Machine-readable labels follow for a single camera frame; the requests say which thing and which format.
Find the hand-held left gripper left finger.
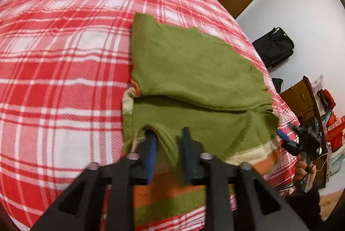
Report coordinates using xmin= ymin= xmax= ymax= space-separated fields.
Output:
xmin=31 ymin=132 xmax=158 ymax=231

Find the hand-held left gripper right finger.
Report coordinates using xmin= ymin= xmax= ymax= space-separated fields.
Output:
xmin=181 ymin=127 xmax=310 ymax=231

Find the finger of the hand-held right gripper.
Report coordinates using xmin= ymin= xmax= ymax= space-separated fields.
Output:
xmin=277 ymin=131 xmax=300 ymax=156

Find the green orange cream knit sweater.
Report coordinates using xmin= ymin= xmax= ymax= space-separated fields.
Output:
xmin=121 ymin=13 xmax=281 ymax=226

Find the red clothes pile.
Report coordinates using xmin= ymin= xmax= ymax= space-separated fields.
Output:
xmin=317 ymin=89 xmax=345 ymax=152

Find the person's right hand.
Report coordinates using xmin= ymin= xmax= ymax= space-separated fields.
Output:
xmin=293 ymin=154 xmax=317 ymax=184

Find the brown wooden cabinet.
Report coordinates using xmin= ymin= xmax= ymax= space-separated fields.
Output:
xmin=279 ymin=76 xmax=328 ymax=188

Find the black bag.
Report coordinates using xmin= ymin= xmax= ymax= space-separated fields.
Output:
xmin=272 ymin=78 xmax=283 ymax=93

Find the black suitcase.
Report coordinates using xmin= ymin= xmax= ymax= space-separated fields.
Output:
xmin=252 ymin=27 xmax=295 ymax=68

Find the red white plaid blanket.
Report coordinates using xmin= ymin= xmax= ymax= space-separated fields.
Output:
xmin=0 ymin=0 xmax=301 ymax=231

